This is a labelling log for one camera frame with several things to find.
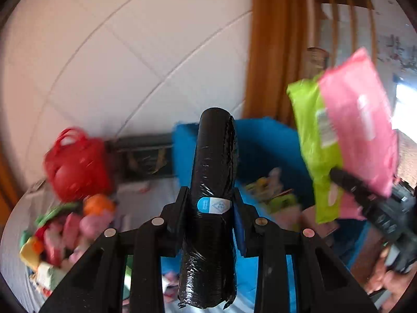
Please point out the lime green plastic package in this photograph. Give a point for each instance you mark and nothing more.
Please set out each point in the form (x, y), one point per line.
(319, 146)

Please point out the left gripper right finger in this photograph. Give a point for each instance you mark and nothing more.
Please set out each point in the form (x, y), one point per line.
(296, 272)

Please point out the red handbag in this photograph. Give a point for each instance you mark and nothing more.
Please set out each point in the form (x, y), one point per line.
(77, 166)

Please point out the blue plastic storage bin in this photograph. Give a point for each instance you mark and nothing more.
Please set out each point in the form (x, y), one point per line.
(262, 145)

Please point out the pink plastic package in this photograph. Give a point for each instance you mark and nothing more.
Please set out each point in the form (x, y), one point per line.
(359, 113)

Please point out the black garbage bag roll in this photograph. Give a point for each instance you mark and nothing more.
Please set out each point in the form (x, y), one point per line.
(207, 276)

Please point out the person's hand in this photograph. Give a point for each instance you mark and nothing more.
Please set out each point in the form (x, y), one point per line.
(394, 282)

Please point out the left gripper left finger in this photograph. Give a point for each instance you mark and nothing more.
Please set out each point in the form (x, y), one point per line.
(95, 283)

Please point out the dark picture frame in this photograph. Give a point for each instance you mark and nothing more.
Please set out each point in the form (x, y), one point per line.
(138, 158)

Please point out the wooden chair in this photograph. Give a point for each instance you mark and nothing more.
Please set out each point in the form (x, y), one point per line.
(343, 26)

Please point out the orange plush ball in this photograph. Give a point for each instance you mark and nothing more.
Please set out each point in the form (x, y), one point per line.
(96, 204)

